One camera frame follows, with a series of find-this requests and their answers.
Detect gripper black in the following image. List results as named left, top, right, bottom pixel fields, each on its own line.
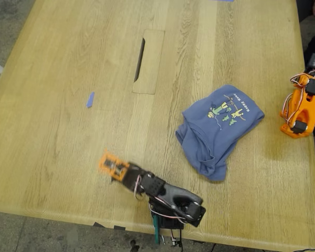
left=120, top=162, right=148, bottom=194

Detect wooden cable hatch with slot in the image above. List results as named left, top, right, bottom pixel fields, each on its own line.
left=132, top=28, right=165, bottom=95

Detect small blue tape piece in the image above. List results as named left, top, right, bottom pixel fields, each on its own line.
left=86, top=91, right=96, bottom=109

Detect black camera cable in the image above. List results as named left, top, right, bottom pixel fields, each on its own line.
left=178, top=227, right=185, bottom=252

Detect green table clamp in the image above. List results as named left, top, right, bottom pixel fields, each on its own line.
left=151, top=214, right=162, bottom=245

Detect white red servo wires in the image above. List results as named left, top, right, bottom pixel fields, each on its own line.
left=133, top=174, right=190, bottom=224
left=281, top=67, right=315, bottom=131

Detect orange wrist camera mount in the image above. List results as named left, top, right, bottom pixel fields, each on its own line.
left=98, top=149, right=131, bottom=182

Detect gripper orange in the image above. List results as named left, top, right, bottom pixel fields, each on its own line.
left=291, top=74, right=311, bottom=86

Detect blue printed T-shirt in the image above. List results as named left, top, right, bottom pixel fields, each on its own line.
left=174, top=83, right=265, bottom=182

